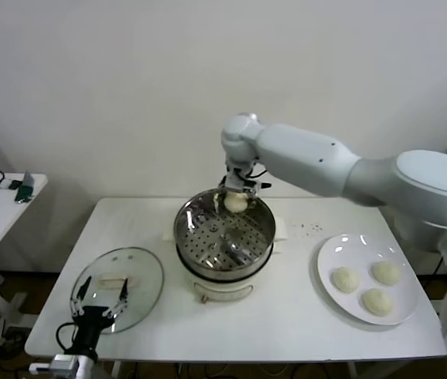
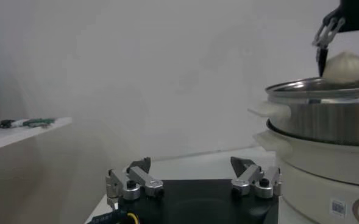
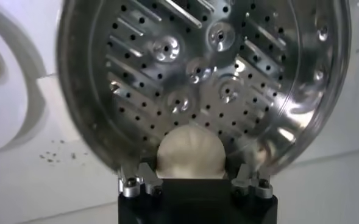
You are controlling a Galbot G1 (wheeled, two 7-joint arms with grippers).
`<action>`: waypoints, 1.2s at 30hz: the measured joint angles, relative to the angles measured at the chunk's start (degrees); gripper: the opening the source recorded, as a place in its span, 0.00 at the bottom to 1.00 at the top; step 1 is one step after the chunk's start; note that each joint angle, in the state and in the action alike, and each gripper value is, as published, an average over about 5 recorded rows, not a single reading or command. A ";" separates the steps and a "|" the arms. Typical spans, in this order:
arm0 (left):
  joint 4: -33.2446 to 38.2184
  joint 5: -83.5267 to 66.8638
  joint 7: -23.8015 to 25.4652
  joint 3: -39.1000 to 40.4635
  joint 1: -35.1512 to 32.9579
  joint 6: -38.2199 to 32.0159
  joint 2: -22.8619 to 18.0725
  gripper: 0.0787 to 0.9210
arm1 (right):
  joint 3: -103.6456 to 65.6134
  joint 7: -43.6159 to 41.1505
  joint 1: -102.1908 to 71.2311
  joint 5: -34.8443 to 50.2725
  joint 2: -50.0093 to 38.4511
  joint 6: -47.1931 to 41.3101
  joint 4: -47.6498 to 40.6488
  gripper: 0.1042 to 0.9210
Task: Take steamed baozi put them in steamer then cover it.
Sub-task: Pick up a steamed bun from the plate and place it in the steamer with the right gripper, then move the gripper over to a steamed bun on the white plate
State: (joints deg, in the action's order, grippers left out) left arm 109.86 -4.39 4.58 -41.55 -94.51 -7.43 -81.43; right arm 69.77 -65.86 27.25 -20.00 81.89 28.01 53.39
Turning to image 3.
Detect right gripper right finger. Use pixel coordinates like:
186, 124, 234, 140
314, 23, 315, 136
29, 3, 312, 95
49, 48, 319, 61
230, 163, 274, 200

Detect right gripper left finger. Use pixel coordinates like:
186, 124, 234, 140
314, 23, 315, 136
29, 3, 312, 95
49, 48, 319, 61
118, 163, 164, 198

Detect white steamed baozi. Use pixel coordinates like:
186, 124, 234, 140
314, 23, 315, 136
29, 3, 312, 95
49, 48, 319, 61
155, 124, 227, 180

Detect stainless steel steamer basket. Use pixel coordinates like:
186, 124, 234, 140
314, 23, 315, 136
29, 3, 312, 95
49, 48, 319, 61
55, 0, 352, 180

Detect scattered dark crumbs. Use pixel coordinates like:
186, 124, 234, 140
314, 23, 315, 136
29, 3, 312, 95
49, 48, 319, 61
38, 139, 77, 164

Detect cream electric cooking pot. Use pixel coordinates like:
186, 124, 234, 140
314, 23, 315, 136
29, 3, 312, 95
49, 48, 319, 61
0, 0, 61, 155

